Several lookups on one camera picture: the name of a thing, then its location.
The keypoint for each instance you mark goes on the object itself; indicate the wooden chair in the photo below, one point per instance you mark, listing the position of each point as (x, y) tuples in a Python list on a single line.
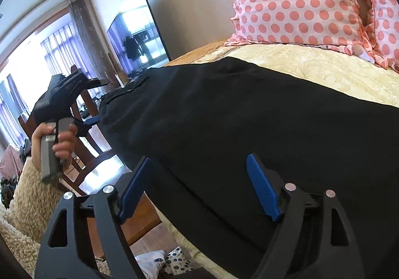
[(95, 167)]

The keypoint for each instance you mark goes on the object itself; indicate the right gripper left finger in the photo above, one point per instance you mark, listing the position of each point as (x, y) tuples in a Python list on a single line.
[(66, 250)]

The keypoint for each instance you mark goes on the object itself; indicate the right pink polka-dot pillow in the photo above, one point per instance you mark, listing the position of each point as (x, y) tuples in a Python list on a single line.
[(383, 26)]

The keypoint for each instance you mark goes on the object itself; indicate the person's left hand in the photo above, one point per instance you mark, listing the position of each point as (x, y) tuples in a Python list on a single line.
[(63, 149)]

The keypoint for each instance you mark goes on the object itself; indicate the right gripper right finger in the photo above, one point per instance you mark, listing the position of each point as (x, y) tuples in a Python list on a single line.
[(313, 237)]

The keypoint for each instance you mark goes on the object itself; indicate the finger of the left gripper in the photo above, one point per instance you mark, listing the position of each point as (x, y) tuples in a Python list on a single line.
[(83, 127)]

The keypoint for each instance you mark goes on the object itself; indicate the black flat television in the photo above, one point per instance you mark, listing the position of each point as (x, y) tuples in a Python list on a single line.
[(136, 39)]

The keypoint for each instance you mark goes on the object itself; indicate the cream patterned bed cover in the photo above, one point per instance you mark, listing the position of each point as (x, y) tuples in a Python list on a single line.
[(311, 70)]

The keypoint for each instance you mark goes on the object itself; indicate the white black-dotted slipper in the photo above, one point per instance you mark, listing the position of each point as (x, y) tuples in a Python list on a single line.
[(159, 264)]

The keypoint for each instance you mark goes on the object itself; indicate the left pink polka-dot pillow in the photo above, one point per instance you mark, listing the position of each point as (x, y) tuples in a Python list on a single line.
[(329, 24)]

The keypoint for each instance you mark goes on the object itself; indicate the purple window curtain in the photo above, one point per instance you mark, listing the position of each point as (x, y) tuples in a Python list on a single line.
[(71, 40)]

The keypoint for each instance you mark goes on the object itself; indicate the pink polka-dot pillow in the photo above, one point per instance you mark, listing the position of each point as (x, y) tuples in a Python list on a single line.
[(383, 26), (329, 24)]

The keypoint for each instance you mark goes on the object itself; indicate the black pants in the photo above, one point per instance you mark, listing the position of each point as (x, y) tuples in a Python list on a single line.
[(127, 119)]

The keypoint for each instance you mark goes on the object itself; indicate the beige fuzzy sleeve forearm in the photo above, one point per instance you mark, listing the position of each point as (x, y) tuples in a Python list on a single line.
[(25, 222)]

